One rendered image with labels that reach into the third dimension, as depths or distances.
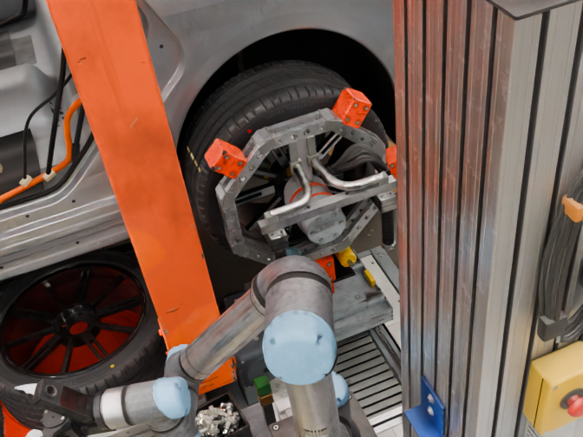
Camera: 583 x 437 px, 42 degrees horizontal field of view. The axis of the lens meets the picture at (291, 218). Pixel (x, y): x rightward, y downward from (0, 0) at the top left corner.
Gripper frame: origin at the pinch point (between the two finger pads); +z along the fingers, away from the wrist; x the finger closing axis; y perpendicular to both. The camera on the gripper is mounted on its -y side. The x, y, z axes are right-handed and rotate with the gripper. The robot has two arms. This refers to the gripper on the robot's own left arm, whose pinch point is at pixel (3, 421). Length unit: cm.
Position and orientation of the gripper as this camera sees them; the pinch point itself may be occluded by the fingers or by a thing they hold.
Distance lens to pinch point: 157.0
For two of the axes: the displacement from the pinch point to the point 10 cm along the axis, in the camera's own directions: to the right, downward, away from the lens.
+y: 2.4, 6.6, 7.1
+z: -9.7, 2.1, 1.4
